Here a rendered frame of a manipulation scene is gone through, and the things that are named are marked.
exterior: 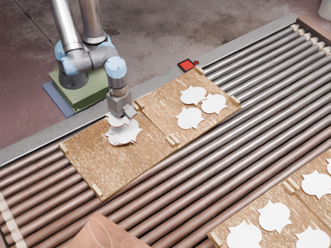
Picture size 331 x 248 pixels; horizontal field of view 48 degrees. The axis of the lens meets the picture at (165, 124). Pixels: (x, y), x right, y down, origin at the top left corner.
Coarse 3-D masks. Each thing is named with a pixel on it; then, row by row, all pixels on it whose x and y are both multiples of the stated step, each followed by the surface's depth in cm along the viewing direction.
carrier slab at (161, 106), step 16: (176, 80) 192; (192, 80) 192; (208, 80) 192; (144, 96) 184; (160, 96) 184; (176, 96) 185; (224, 96) 186; (144, 112) 178; (160, 112) 178; (176, 112) 178; (224, 112) 179; (160, 128) 172; (176, 128) 172; (192, 128) 173; (208, 128) 173
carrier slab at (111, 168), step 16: (96, 128) 171; (144, 128) 172; (64, 144) 165; (80, 144) 166; (96, 144) 166; (128, 144) 166; (144, 144) 167; (160, 144) 167; (80, 160) 160; (96, 160) 161; (112, 160) 161; (128, 160) 161; (144, 160) 161; (160, 160) 162; (96, 176) 156; (112, 176) 156; (128, 176) 156; (112, 192) 151
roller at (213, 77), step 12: (288, 36) 218; (264, 48) 211; (276, 48) 215; (240, 60) 205; (252, 60) 208; (216, 72) 198; (228, 72) 201; (48, 156) 163; (60, 156) 164; (24, 168) 159; (36, 168) 160; (0, 180) 155; (12, 180) 156
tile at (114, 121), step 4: (108, 112) 162; (108, 116) 160; (112, 116) 160; (108, 120) 159; (112, 120) 159; (116, 120) 159; (120, 120) 159; (124, 120) 159; (128, 120) 159; (112, 124) 158; (116, 124) 158; (120, 124) 158; (128, 124) 158
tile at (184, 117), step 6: (192, 108) 179; (180, 114) 177; (186, 114) 177; (192, 114) 177; (198, 114) 177; (180, 120) 174; (186, 120) 175; (192, 120) 175; (198, 120) 175; (204, 120) 176; (180, 126) 172; (186, 126) 172; (192, 126) 172
